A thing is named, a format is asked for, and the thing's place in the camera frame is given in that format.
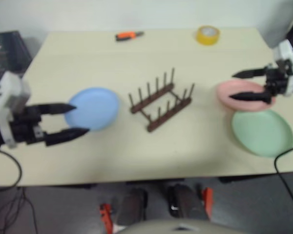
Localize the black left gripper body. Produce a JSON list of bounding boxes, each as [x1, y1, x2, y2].
[[10, 104, 47, 145]]

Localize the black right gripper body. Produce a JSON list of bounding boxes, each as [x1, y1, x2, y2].
[[263, 59, 293, 104]]

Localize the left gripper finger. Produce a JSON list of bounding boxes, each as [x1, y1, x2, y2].
[[43, 127, 91, 147], [36, 102, 77, 116]]

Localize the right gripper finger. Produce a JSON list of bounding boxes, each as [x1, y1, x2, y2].
[[229, 91, 272, 103], [231, 66, 270, 79]]

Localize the red plastic plate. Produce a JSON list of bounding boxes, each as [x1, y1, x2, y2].
[[215, 80, 277, 113]]

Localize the blue plastic plate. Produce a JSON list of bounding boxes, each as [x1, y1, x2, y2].
[[63, 86, 120, 133]]

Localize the brown wooden dish rack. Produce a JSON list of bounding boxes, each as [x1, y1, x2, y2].
[[127, 67, 196, 133]]

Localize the green plastic plate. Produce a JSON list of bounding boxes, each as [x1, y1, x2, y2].
[[230, 109, 293, 157]]

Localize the yellow tape roll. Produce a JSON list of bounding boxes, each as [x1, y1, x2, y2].
[[195, 24, 221, 46]]

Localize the black laptop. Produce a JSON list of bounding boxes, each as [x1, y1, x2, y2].
[[0, 30, 33, 81]]

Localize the dark grey rounded shape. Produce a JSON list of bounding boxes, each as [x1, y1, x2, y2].
[[111, 187, 149, 227]]

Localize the orange black utility knife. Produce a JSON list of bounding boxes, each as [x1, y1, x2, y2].
[[115, 30, 145, 42]]

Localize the grey robot torso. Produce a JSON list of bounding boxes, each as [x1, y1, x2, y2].
[[119, 217, 235, 234]]

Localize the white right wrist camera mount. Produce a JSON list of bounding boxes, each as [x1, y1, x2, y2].
[[272, 39, 293, 98]]

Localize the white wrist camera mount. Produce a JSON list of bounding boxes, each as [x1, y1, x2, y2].
[[0, 71, 31, 149], [272, 39, 293, 98]]

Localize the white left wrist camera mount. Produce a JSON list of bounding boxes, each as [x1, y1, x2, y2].
[[0, 71, 31, 149]]

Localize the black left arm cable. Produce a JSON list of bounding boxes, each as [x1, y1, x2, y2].
[[0, 148, 23, 189]]

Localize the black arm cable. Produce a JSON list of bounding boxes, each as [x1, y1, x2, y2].
[[0, 148, 23, 189], [273, 143, 293, 216]]

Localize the thin black floor cables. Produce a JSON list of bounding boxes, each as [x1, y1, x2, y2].
[[0, 187, 38, 234]]

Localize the orange black bracket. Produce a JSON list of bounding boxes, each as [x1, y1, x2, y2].
[[201, 187, 214, 220], [99, 203, 113, 234]]

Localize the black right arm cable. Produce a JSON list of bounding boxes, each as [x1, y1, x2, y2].
[[273, 143, 293, 216]]

